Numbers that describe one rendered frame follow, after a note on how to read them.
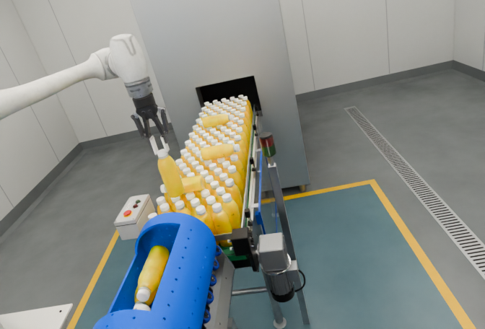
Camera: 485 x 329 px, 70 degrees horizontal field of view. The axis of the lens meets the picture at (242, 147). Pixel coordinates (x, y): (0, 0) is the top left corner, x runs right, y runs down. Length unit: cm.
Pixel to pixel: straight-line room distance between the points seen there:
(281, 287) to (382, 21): 458
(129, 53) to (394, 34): 489
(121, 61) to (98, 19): 443
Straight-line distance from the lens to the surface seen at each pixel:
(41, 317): 153
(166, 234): 133
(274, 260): 159
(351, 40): 557
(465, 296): 254
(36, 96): 120
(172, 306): 101
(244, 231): 145
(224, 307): 139
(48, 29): 598
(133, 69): 125
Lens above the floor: 189
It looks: 25 degrees down
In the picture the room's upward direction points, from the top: 14 degrees counter-clockwise
